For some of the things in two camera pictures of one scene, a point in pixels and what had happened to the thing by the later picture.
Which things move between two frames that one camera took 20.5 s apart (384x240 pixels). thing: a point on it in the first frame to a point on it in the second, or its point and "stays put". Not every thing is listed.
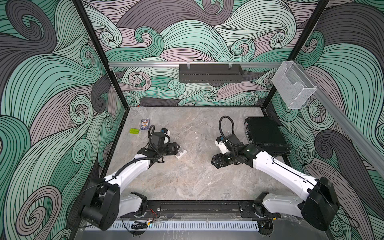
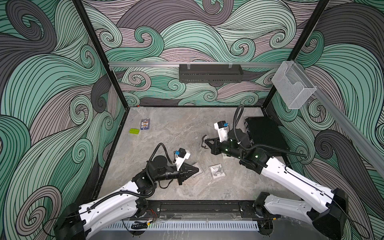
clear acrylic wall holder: x=293 y=85 stays put
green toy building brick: x=133 y=131 stays put
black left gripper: x=172 y=150 to x=185 y=172
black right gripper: x=222 y=163 to x=214 y=147
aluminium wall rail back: x=252 y=64 stays put
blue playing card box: x=145 y=124 stays put
